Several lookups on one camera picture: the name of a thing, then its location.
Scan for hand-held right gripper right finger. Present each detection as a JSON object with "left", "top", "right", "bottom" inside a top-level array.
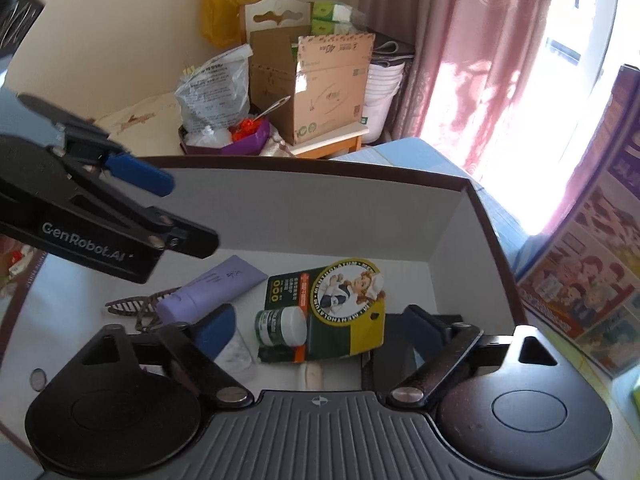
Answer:
[{"left": 389, "top": 304, "right": 563, "bottom": 409}]

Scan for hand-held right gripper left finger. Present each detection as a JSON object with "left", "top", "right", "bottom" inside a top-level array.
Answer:
[{"left": 80, "top": 304, "right": 255, "bottom": 409}]

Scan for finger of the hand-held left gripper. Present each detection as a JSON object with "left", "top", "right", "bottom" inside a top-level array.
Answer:
[
  {"left": 17, "top": 93, "right": 176, "bottom": 198},
  {"left": 75, "top": 179, "right": 221, "bottom": 261}
]

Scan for clear plastic cup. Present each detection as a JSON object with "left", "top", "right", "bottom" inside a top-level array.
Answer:
[{"left": 220, "top": 332, "right": 259, "bottom": 376}]

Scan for light purple tube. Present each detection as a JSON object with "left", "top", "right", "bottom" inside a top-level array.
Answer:
[{"left": 156, "top": 255, "right": 270, "bottom": 324}]

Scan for green yellow balm jar card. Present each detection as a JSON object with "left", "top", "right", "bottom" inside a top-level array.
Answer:
[{"left": 255, "top": 259, "right": 387, "bottom": 364}]

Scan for brown hair clip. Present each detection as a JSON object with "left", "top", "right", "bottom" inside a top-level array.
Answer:
[{"left": 105, "top": 286, "right": 181, "bottom": 334}]

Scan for brown box with white inside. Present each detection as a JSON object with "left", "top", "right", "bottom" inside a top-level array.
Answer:
[{"left": 0, "top": 155, "right": 530, "bottom": 411}]

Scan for red snack pieces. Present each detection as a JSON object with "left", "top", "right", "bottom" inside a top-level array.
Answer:
[{"left": 230, "top": 119, "right": 259, "bottom": 142}]

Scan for printed clear plastic bag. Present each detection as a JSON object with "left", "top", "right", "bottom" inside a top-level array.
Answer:
[{"left": 175, "top": 44, "right": 252, "bottom": 136}]

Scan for metal spoon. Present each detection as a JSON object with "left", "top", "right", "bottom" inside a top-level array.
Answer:
[{"left": 248, "top": 95, "right": 292, "bottom": 124}]

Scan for wooden stool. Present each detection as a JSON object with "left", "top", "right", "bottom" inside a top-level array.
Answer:
[{"left": 290, "top": 122, "right": 370, "bottom": 160}]

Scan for blue illustrated milk carton box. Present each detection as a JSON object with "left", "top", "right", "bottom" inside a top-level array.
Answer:
[{"left": 515, "top": 64, "right": 640, "bottom": 377}]

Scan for yellow plastic bag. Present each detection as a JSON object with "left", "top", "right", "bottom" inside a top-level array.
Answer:
[{"left": 201, "top": 0, "right": 283, "bottom": 50}]

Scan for open cardboard box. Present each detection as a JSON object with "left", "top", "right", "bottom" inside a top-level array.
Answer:
[{"left": 248, "top": 25, "right": 376, "bottom": 147}]

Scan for stack of white buckets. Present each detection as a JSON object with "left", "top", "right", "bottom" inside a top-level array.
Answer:
[{"left": 361, "top": 60, "right": 405, "bottom": 137}]

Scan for small green tissue pack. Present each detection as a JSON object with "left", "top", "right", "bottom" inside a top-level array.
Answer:
[
  {"left": 312, "top": 1, "right": 368, "bottom": 22},
  {"left": 312, "top": 18, "right": 362, "bottom": 37}
]

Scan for pink curtain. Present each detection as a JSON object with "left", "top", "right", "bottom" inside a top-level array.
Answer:
[{"left": 357, "top": 0, "right": 557, "bottom": 182}]

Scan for grey folded cloth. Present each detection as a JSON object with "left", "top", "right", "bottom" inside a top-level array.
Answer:
[{"left": 370, "top": 32, "right": 417, "bottom": 69}]

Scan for window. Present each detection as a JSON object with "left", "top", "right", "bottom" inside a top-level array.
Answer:
[{"left": 545, "top": 0, "right": 637, "bottom": 92}]

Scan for cream cardboard handle piece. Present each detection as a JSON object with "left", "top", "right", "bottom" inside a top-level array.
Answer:
[{"left": 239, "top": 0, "right": 314, "bottom": 46}]

